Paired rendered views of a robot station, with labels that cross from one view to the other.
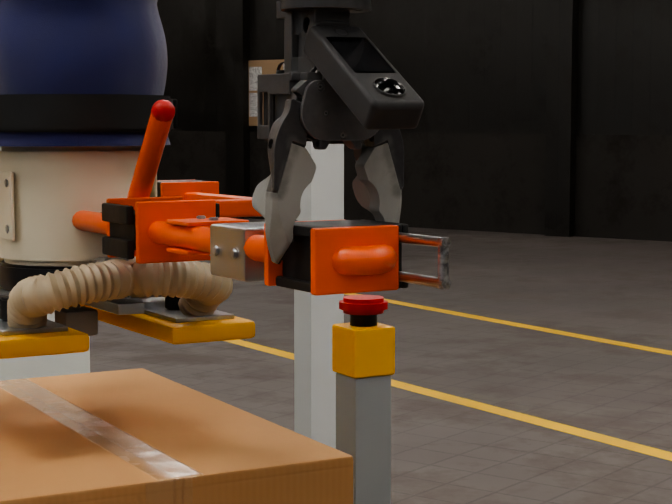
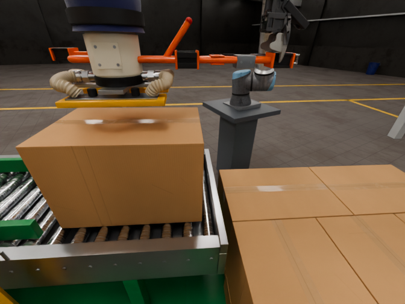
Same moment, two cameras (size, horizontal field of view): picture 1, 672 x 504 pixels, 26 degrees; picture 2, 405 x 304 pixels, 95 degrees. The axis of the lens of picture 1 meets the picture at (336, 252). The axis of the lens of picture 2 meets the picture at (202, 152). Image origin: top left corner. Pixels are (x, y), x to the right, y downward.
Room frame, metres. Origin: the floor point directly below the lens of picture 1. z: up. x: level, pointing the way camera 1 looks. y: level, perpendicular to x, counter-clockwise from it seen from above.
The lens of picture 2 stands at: (1.07, 0.84, 1.25)
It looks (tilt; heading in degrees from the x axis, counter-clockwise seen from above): 31 degrees down; 294
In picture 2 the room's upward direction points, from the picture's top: 1 degrees clockwise
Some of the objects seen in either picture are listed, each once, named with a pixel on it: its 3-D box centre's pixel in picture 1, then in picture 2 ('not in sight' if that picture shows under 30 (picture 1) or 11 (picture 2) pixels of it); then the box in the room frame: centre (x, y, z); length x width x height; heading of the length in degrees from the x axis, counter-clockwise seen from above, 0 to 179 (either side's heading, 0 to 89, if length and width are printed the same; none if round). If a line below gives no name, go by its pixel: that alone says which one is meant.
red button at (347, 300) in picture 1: (363, 311); not in sight; (2.06, -0.04, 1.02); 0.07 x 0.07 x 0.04
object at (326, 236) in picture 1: (330, 255); (278, 60); (1.12, 0.00, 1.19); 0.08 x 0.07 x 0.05; 30
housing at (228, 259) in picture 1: (258, 250); (243, 61); (1.24, 0.07, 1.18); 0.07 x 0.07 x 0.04; 30
